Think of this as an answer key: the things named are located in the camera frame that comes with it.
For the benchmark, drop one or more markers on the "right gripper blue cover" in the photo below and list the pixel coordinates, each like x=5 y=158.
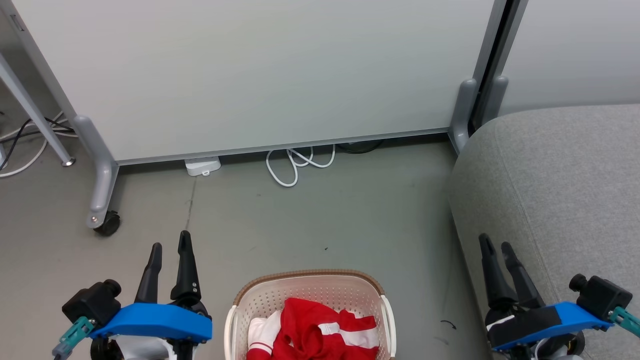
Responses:
x=540 y=325

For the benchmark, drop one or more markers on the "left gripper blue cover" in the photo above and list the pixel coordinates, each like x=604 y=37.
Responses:
x=155 y=322

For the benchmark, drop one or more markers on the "red white jacket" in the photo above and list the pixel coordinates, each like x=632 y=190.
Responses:
x=262 y=332

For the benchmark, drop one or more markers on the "grey fabric sofa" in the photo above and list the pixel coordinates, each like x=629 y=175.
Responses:
x=565 y=190

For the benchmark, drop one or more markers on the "small black floor scrap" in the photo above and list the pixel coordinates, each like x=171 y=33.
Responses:
x=451 y=324

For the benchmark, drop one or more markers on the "black caster wheel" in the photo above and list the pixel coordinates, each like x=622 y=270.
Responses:
x=110 y=225

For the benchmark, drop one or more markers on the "cream perforated laundry basket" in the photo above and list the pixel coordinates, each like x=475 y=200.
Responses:
x=265 y=297

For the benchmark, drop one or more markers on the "white power adapter box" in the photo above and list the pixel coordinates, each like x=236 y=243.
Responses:
x=202 y=165

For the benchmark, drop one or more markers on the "grey partition leg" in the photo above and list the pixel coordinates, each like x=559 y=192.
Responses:
x=496 y=97
x=102 y=175
x=462 y=115

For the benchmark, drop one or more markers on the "grey metal table leg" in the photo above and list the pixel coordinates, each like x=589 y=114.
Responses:
x=30 y=110

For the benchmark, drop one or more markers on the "large white partition panel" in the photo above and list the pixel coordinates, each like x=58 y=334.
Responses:
x=260 y=75

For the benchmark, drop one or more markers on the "narrow white partition panel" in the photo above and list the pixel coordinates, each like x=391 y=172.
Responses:
x=575 y=50

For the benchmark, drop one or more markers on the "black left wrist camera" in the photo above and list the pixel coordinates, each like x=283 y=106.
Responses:
x=92 y=301

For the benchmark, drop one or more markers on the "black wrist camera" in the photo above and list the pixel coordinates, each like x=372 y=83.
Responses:
x=92 y=301
x=600 y=295

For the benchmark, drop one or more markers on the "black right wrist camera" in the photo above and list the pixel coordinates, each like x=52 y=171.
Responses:
x=600 y=295

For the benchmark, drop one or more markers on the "teal left camera connector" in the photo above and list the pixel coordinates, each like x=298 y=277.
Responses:
x=75 y=334

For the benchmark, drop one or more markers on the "teal camera connector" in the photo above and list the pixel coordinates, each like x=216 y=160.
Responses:
x=75 y=334
x=627 y=320

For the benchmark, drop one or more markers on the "teal right camera connector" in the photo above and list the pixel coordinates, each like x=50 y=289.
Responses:
x=627 y=320

